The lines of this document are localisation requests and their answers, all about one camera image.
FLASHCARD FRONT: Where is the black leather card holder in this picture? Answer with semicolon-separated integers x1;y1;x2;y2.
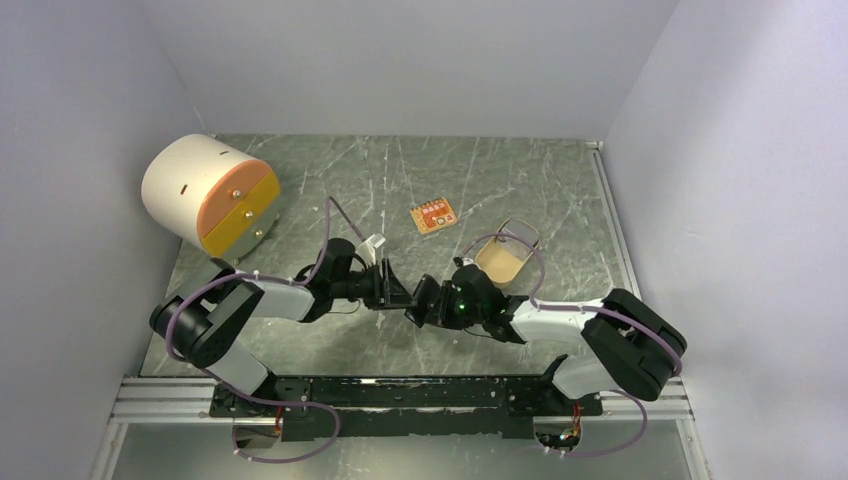
405;274;441;328

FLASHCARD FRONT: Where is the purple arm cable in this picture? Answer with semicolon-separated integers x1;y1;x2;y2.
164;195;372;465
460;231;685;460

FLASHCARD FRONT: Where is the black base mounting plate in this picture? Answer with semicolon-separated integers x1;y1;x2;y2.
209;375;602;442

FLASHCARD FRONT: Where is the aluminium frame rail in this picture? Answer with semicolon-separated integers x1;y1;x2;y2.
94;134;707;479

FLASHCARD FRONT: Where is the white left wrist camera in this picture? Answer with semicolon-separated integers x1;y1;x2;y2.
356;233;386;265

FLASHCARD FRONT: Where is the round cabinet with coloured drawers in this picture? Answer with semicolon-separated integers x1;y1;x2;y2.
141;134;283;263

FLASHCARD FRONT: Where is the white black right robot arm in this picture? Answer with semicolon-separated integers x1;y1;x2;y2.
405;265;688;414

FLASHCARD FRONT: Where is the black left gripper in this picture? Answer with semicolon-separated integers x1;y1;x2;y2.
332;259;418;312

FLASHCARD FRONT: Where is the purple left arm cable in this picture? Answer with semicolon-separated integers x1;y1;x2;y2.
164;195;372;465

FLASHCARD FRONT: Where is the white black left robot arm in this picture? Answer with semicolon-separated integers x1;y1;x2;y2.
149;238;413;416

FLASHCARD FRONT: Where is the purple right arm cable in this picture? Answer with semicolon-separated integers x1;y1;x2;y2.
460;231;685;460

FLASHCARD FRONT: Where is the beige oval tray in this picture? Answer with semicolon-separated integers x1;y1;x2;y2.
474;218;540;288

